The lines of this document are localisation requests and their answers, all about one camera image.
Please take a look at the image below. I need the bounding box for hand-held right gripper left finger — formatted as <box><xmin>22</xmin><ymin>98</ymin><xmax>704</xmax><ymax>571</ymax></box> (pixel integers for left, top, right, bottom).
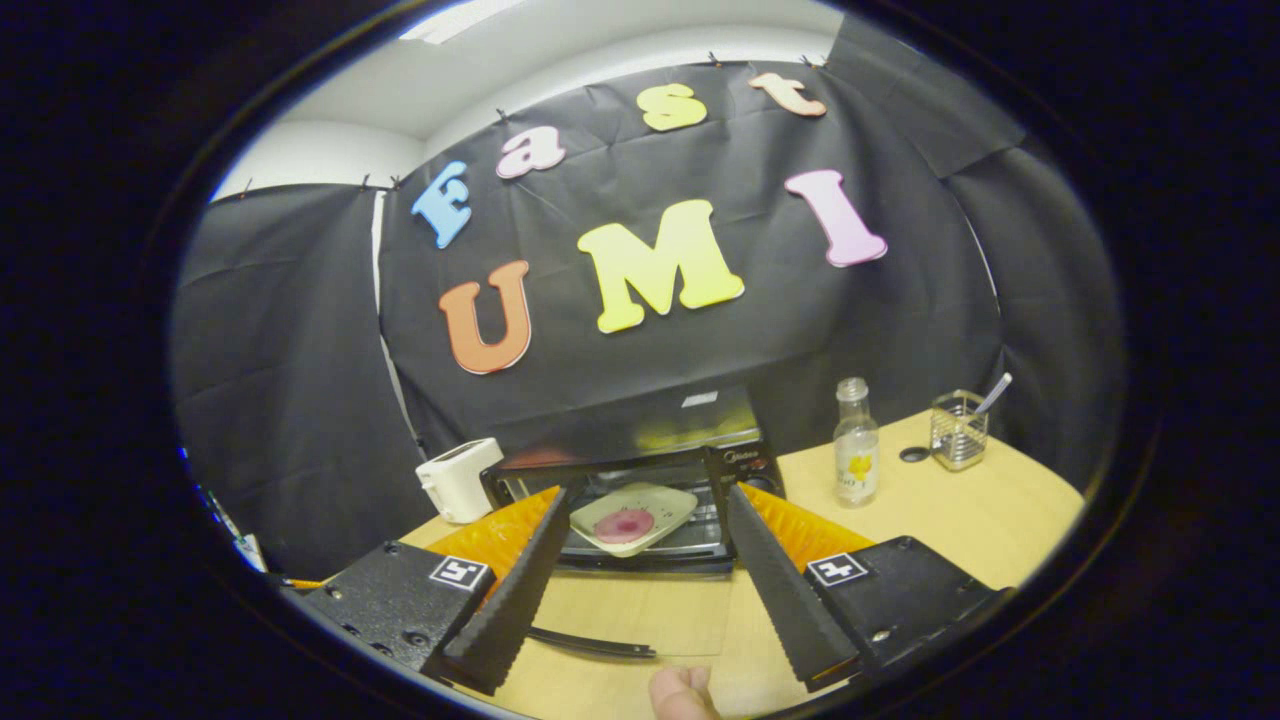
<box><xmin>282</xmin><ymin>487</ymin><xmax>571</xmax><ymax>696</ymax></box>

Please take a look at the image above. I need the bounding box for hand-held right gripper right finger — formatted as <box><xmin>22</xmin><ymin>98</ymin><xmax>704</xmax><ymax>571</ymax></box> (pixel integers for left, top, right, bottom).
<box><xmin>727</xmin><ymin>483</ymin><xmax>1006</xmax><ymax>693</ymax></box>

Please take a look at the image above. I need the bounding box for pink ham slice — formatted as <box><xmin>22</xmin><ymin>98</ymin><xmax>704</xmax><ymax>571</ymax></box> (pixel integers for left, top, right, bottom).
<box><xmin>594</xmin><ymin>507</ymin><xmax>657</xmax><ymax>545</ymax></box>

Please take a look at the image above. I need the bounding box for white square plate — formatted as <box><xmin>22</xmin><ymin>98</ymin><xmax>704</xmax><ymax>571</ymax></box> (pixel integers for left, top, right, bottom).
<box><xmin>569</xmin><ymin>482</ymin><xmax>700</xmax><ymax>558</ymax></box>

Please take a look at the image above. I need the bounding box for black electric oven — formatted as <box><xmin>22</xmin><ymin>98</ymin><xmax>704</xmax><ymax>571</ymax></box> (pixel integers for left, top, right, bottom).
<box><xmin>480</xmin><ymin>385</ymin><xmax>788</xmax><ymax>661</ymax></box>

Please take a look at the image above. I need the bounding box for white toaster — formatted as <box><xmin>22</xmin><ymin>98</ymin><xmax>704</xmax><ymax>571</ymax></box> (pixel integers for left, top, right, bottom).
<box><xmin>415</xmin><ymin>437</ymin><xmax>505</xmax><ymax>525</ymax></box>

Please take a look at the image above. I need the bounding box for clear bottle with yellow label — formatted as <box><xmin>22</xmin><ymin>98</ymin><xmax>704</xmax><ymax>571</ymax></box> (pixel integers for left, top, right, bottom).
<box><xmin>833</xmin><ymin>377</ymin><xmax>881</xmax><ymax>509</ymax></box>

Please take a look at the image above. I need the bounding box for large ceiling light panel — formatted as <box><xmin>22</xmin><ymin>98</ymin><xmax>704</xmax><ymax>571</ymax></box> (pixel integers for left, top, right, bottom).
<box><xmin>400</xmin><ymin>0</ymin><xmax>526</xmax><ymax>43</ymax></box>

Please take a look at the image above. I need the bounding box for wire mesh utensil holder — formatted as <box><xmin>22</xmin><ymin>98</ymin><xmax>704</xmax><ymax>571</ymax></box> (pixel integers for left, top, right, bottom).
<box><xmin>930</xmin><ymin>390</ymin><xmax>990</xmax><ymax>472</ymax></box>

